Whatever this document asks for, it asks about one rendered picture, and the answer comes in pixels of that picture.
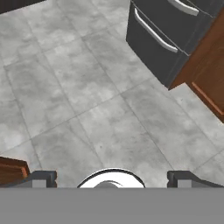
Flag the dark cabinet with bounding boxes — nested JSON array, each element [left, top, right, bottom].
[[0, 0, 47, 15]]

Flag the brown wooden cabinet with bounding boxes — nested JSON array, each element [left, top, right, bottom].
[[0, 156, 32, 187], [168, 7, 224, 123]]

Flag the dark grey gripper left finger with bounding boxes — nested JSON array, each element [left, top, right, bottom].
[[6, 170, 58, 189]]

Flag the silver drawer handle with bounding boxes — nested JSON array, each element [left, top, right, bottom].
[[133, 7, 179, 54], [170, 0, 200, 17]]

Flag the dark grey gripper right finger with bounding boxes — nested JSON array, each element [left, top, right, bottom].
[[166, 170, 224, 189]]

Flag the dark grey drawer front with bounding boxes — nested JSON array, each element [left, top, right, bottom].
[[130, 0, 217, 56], [125, 2, 191, 90]]

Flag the white round black-rimmed object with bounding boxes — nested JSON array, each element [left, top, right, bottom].
[[76, 167, 146, 189]]

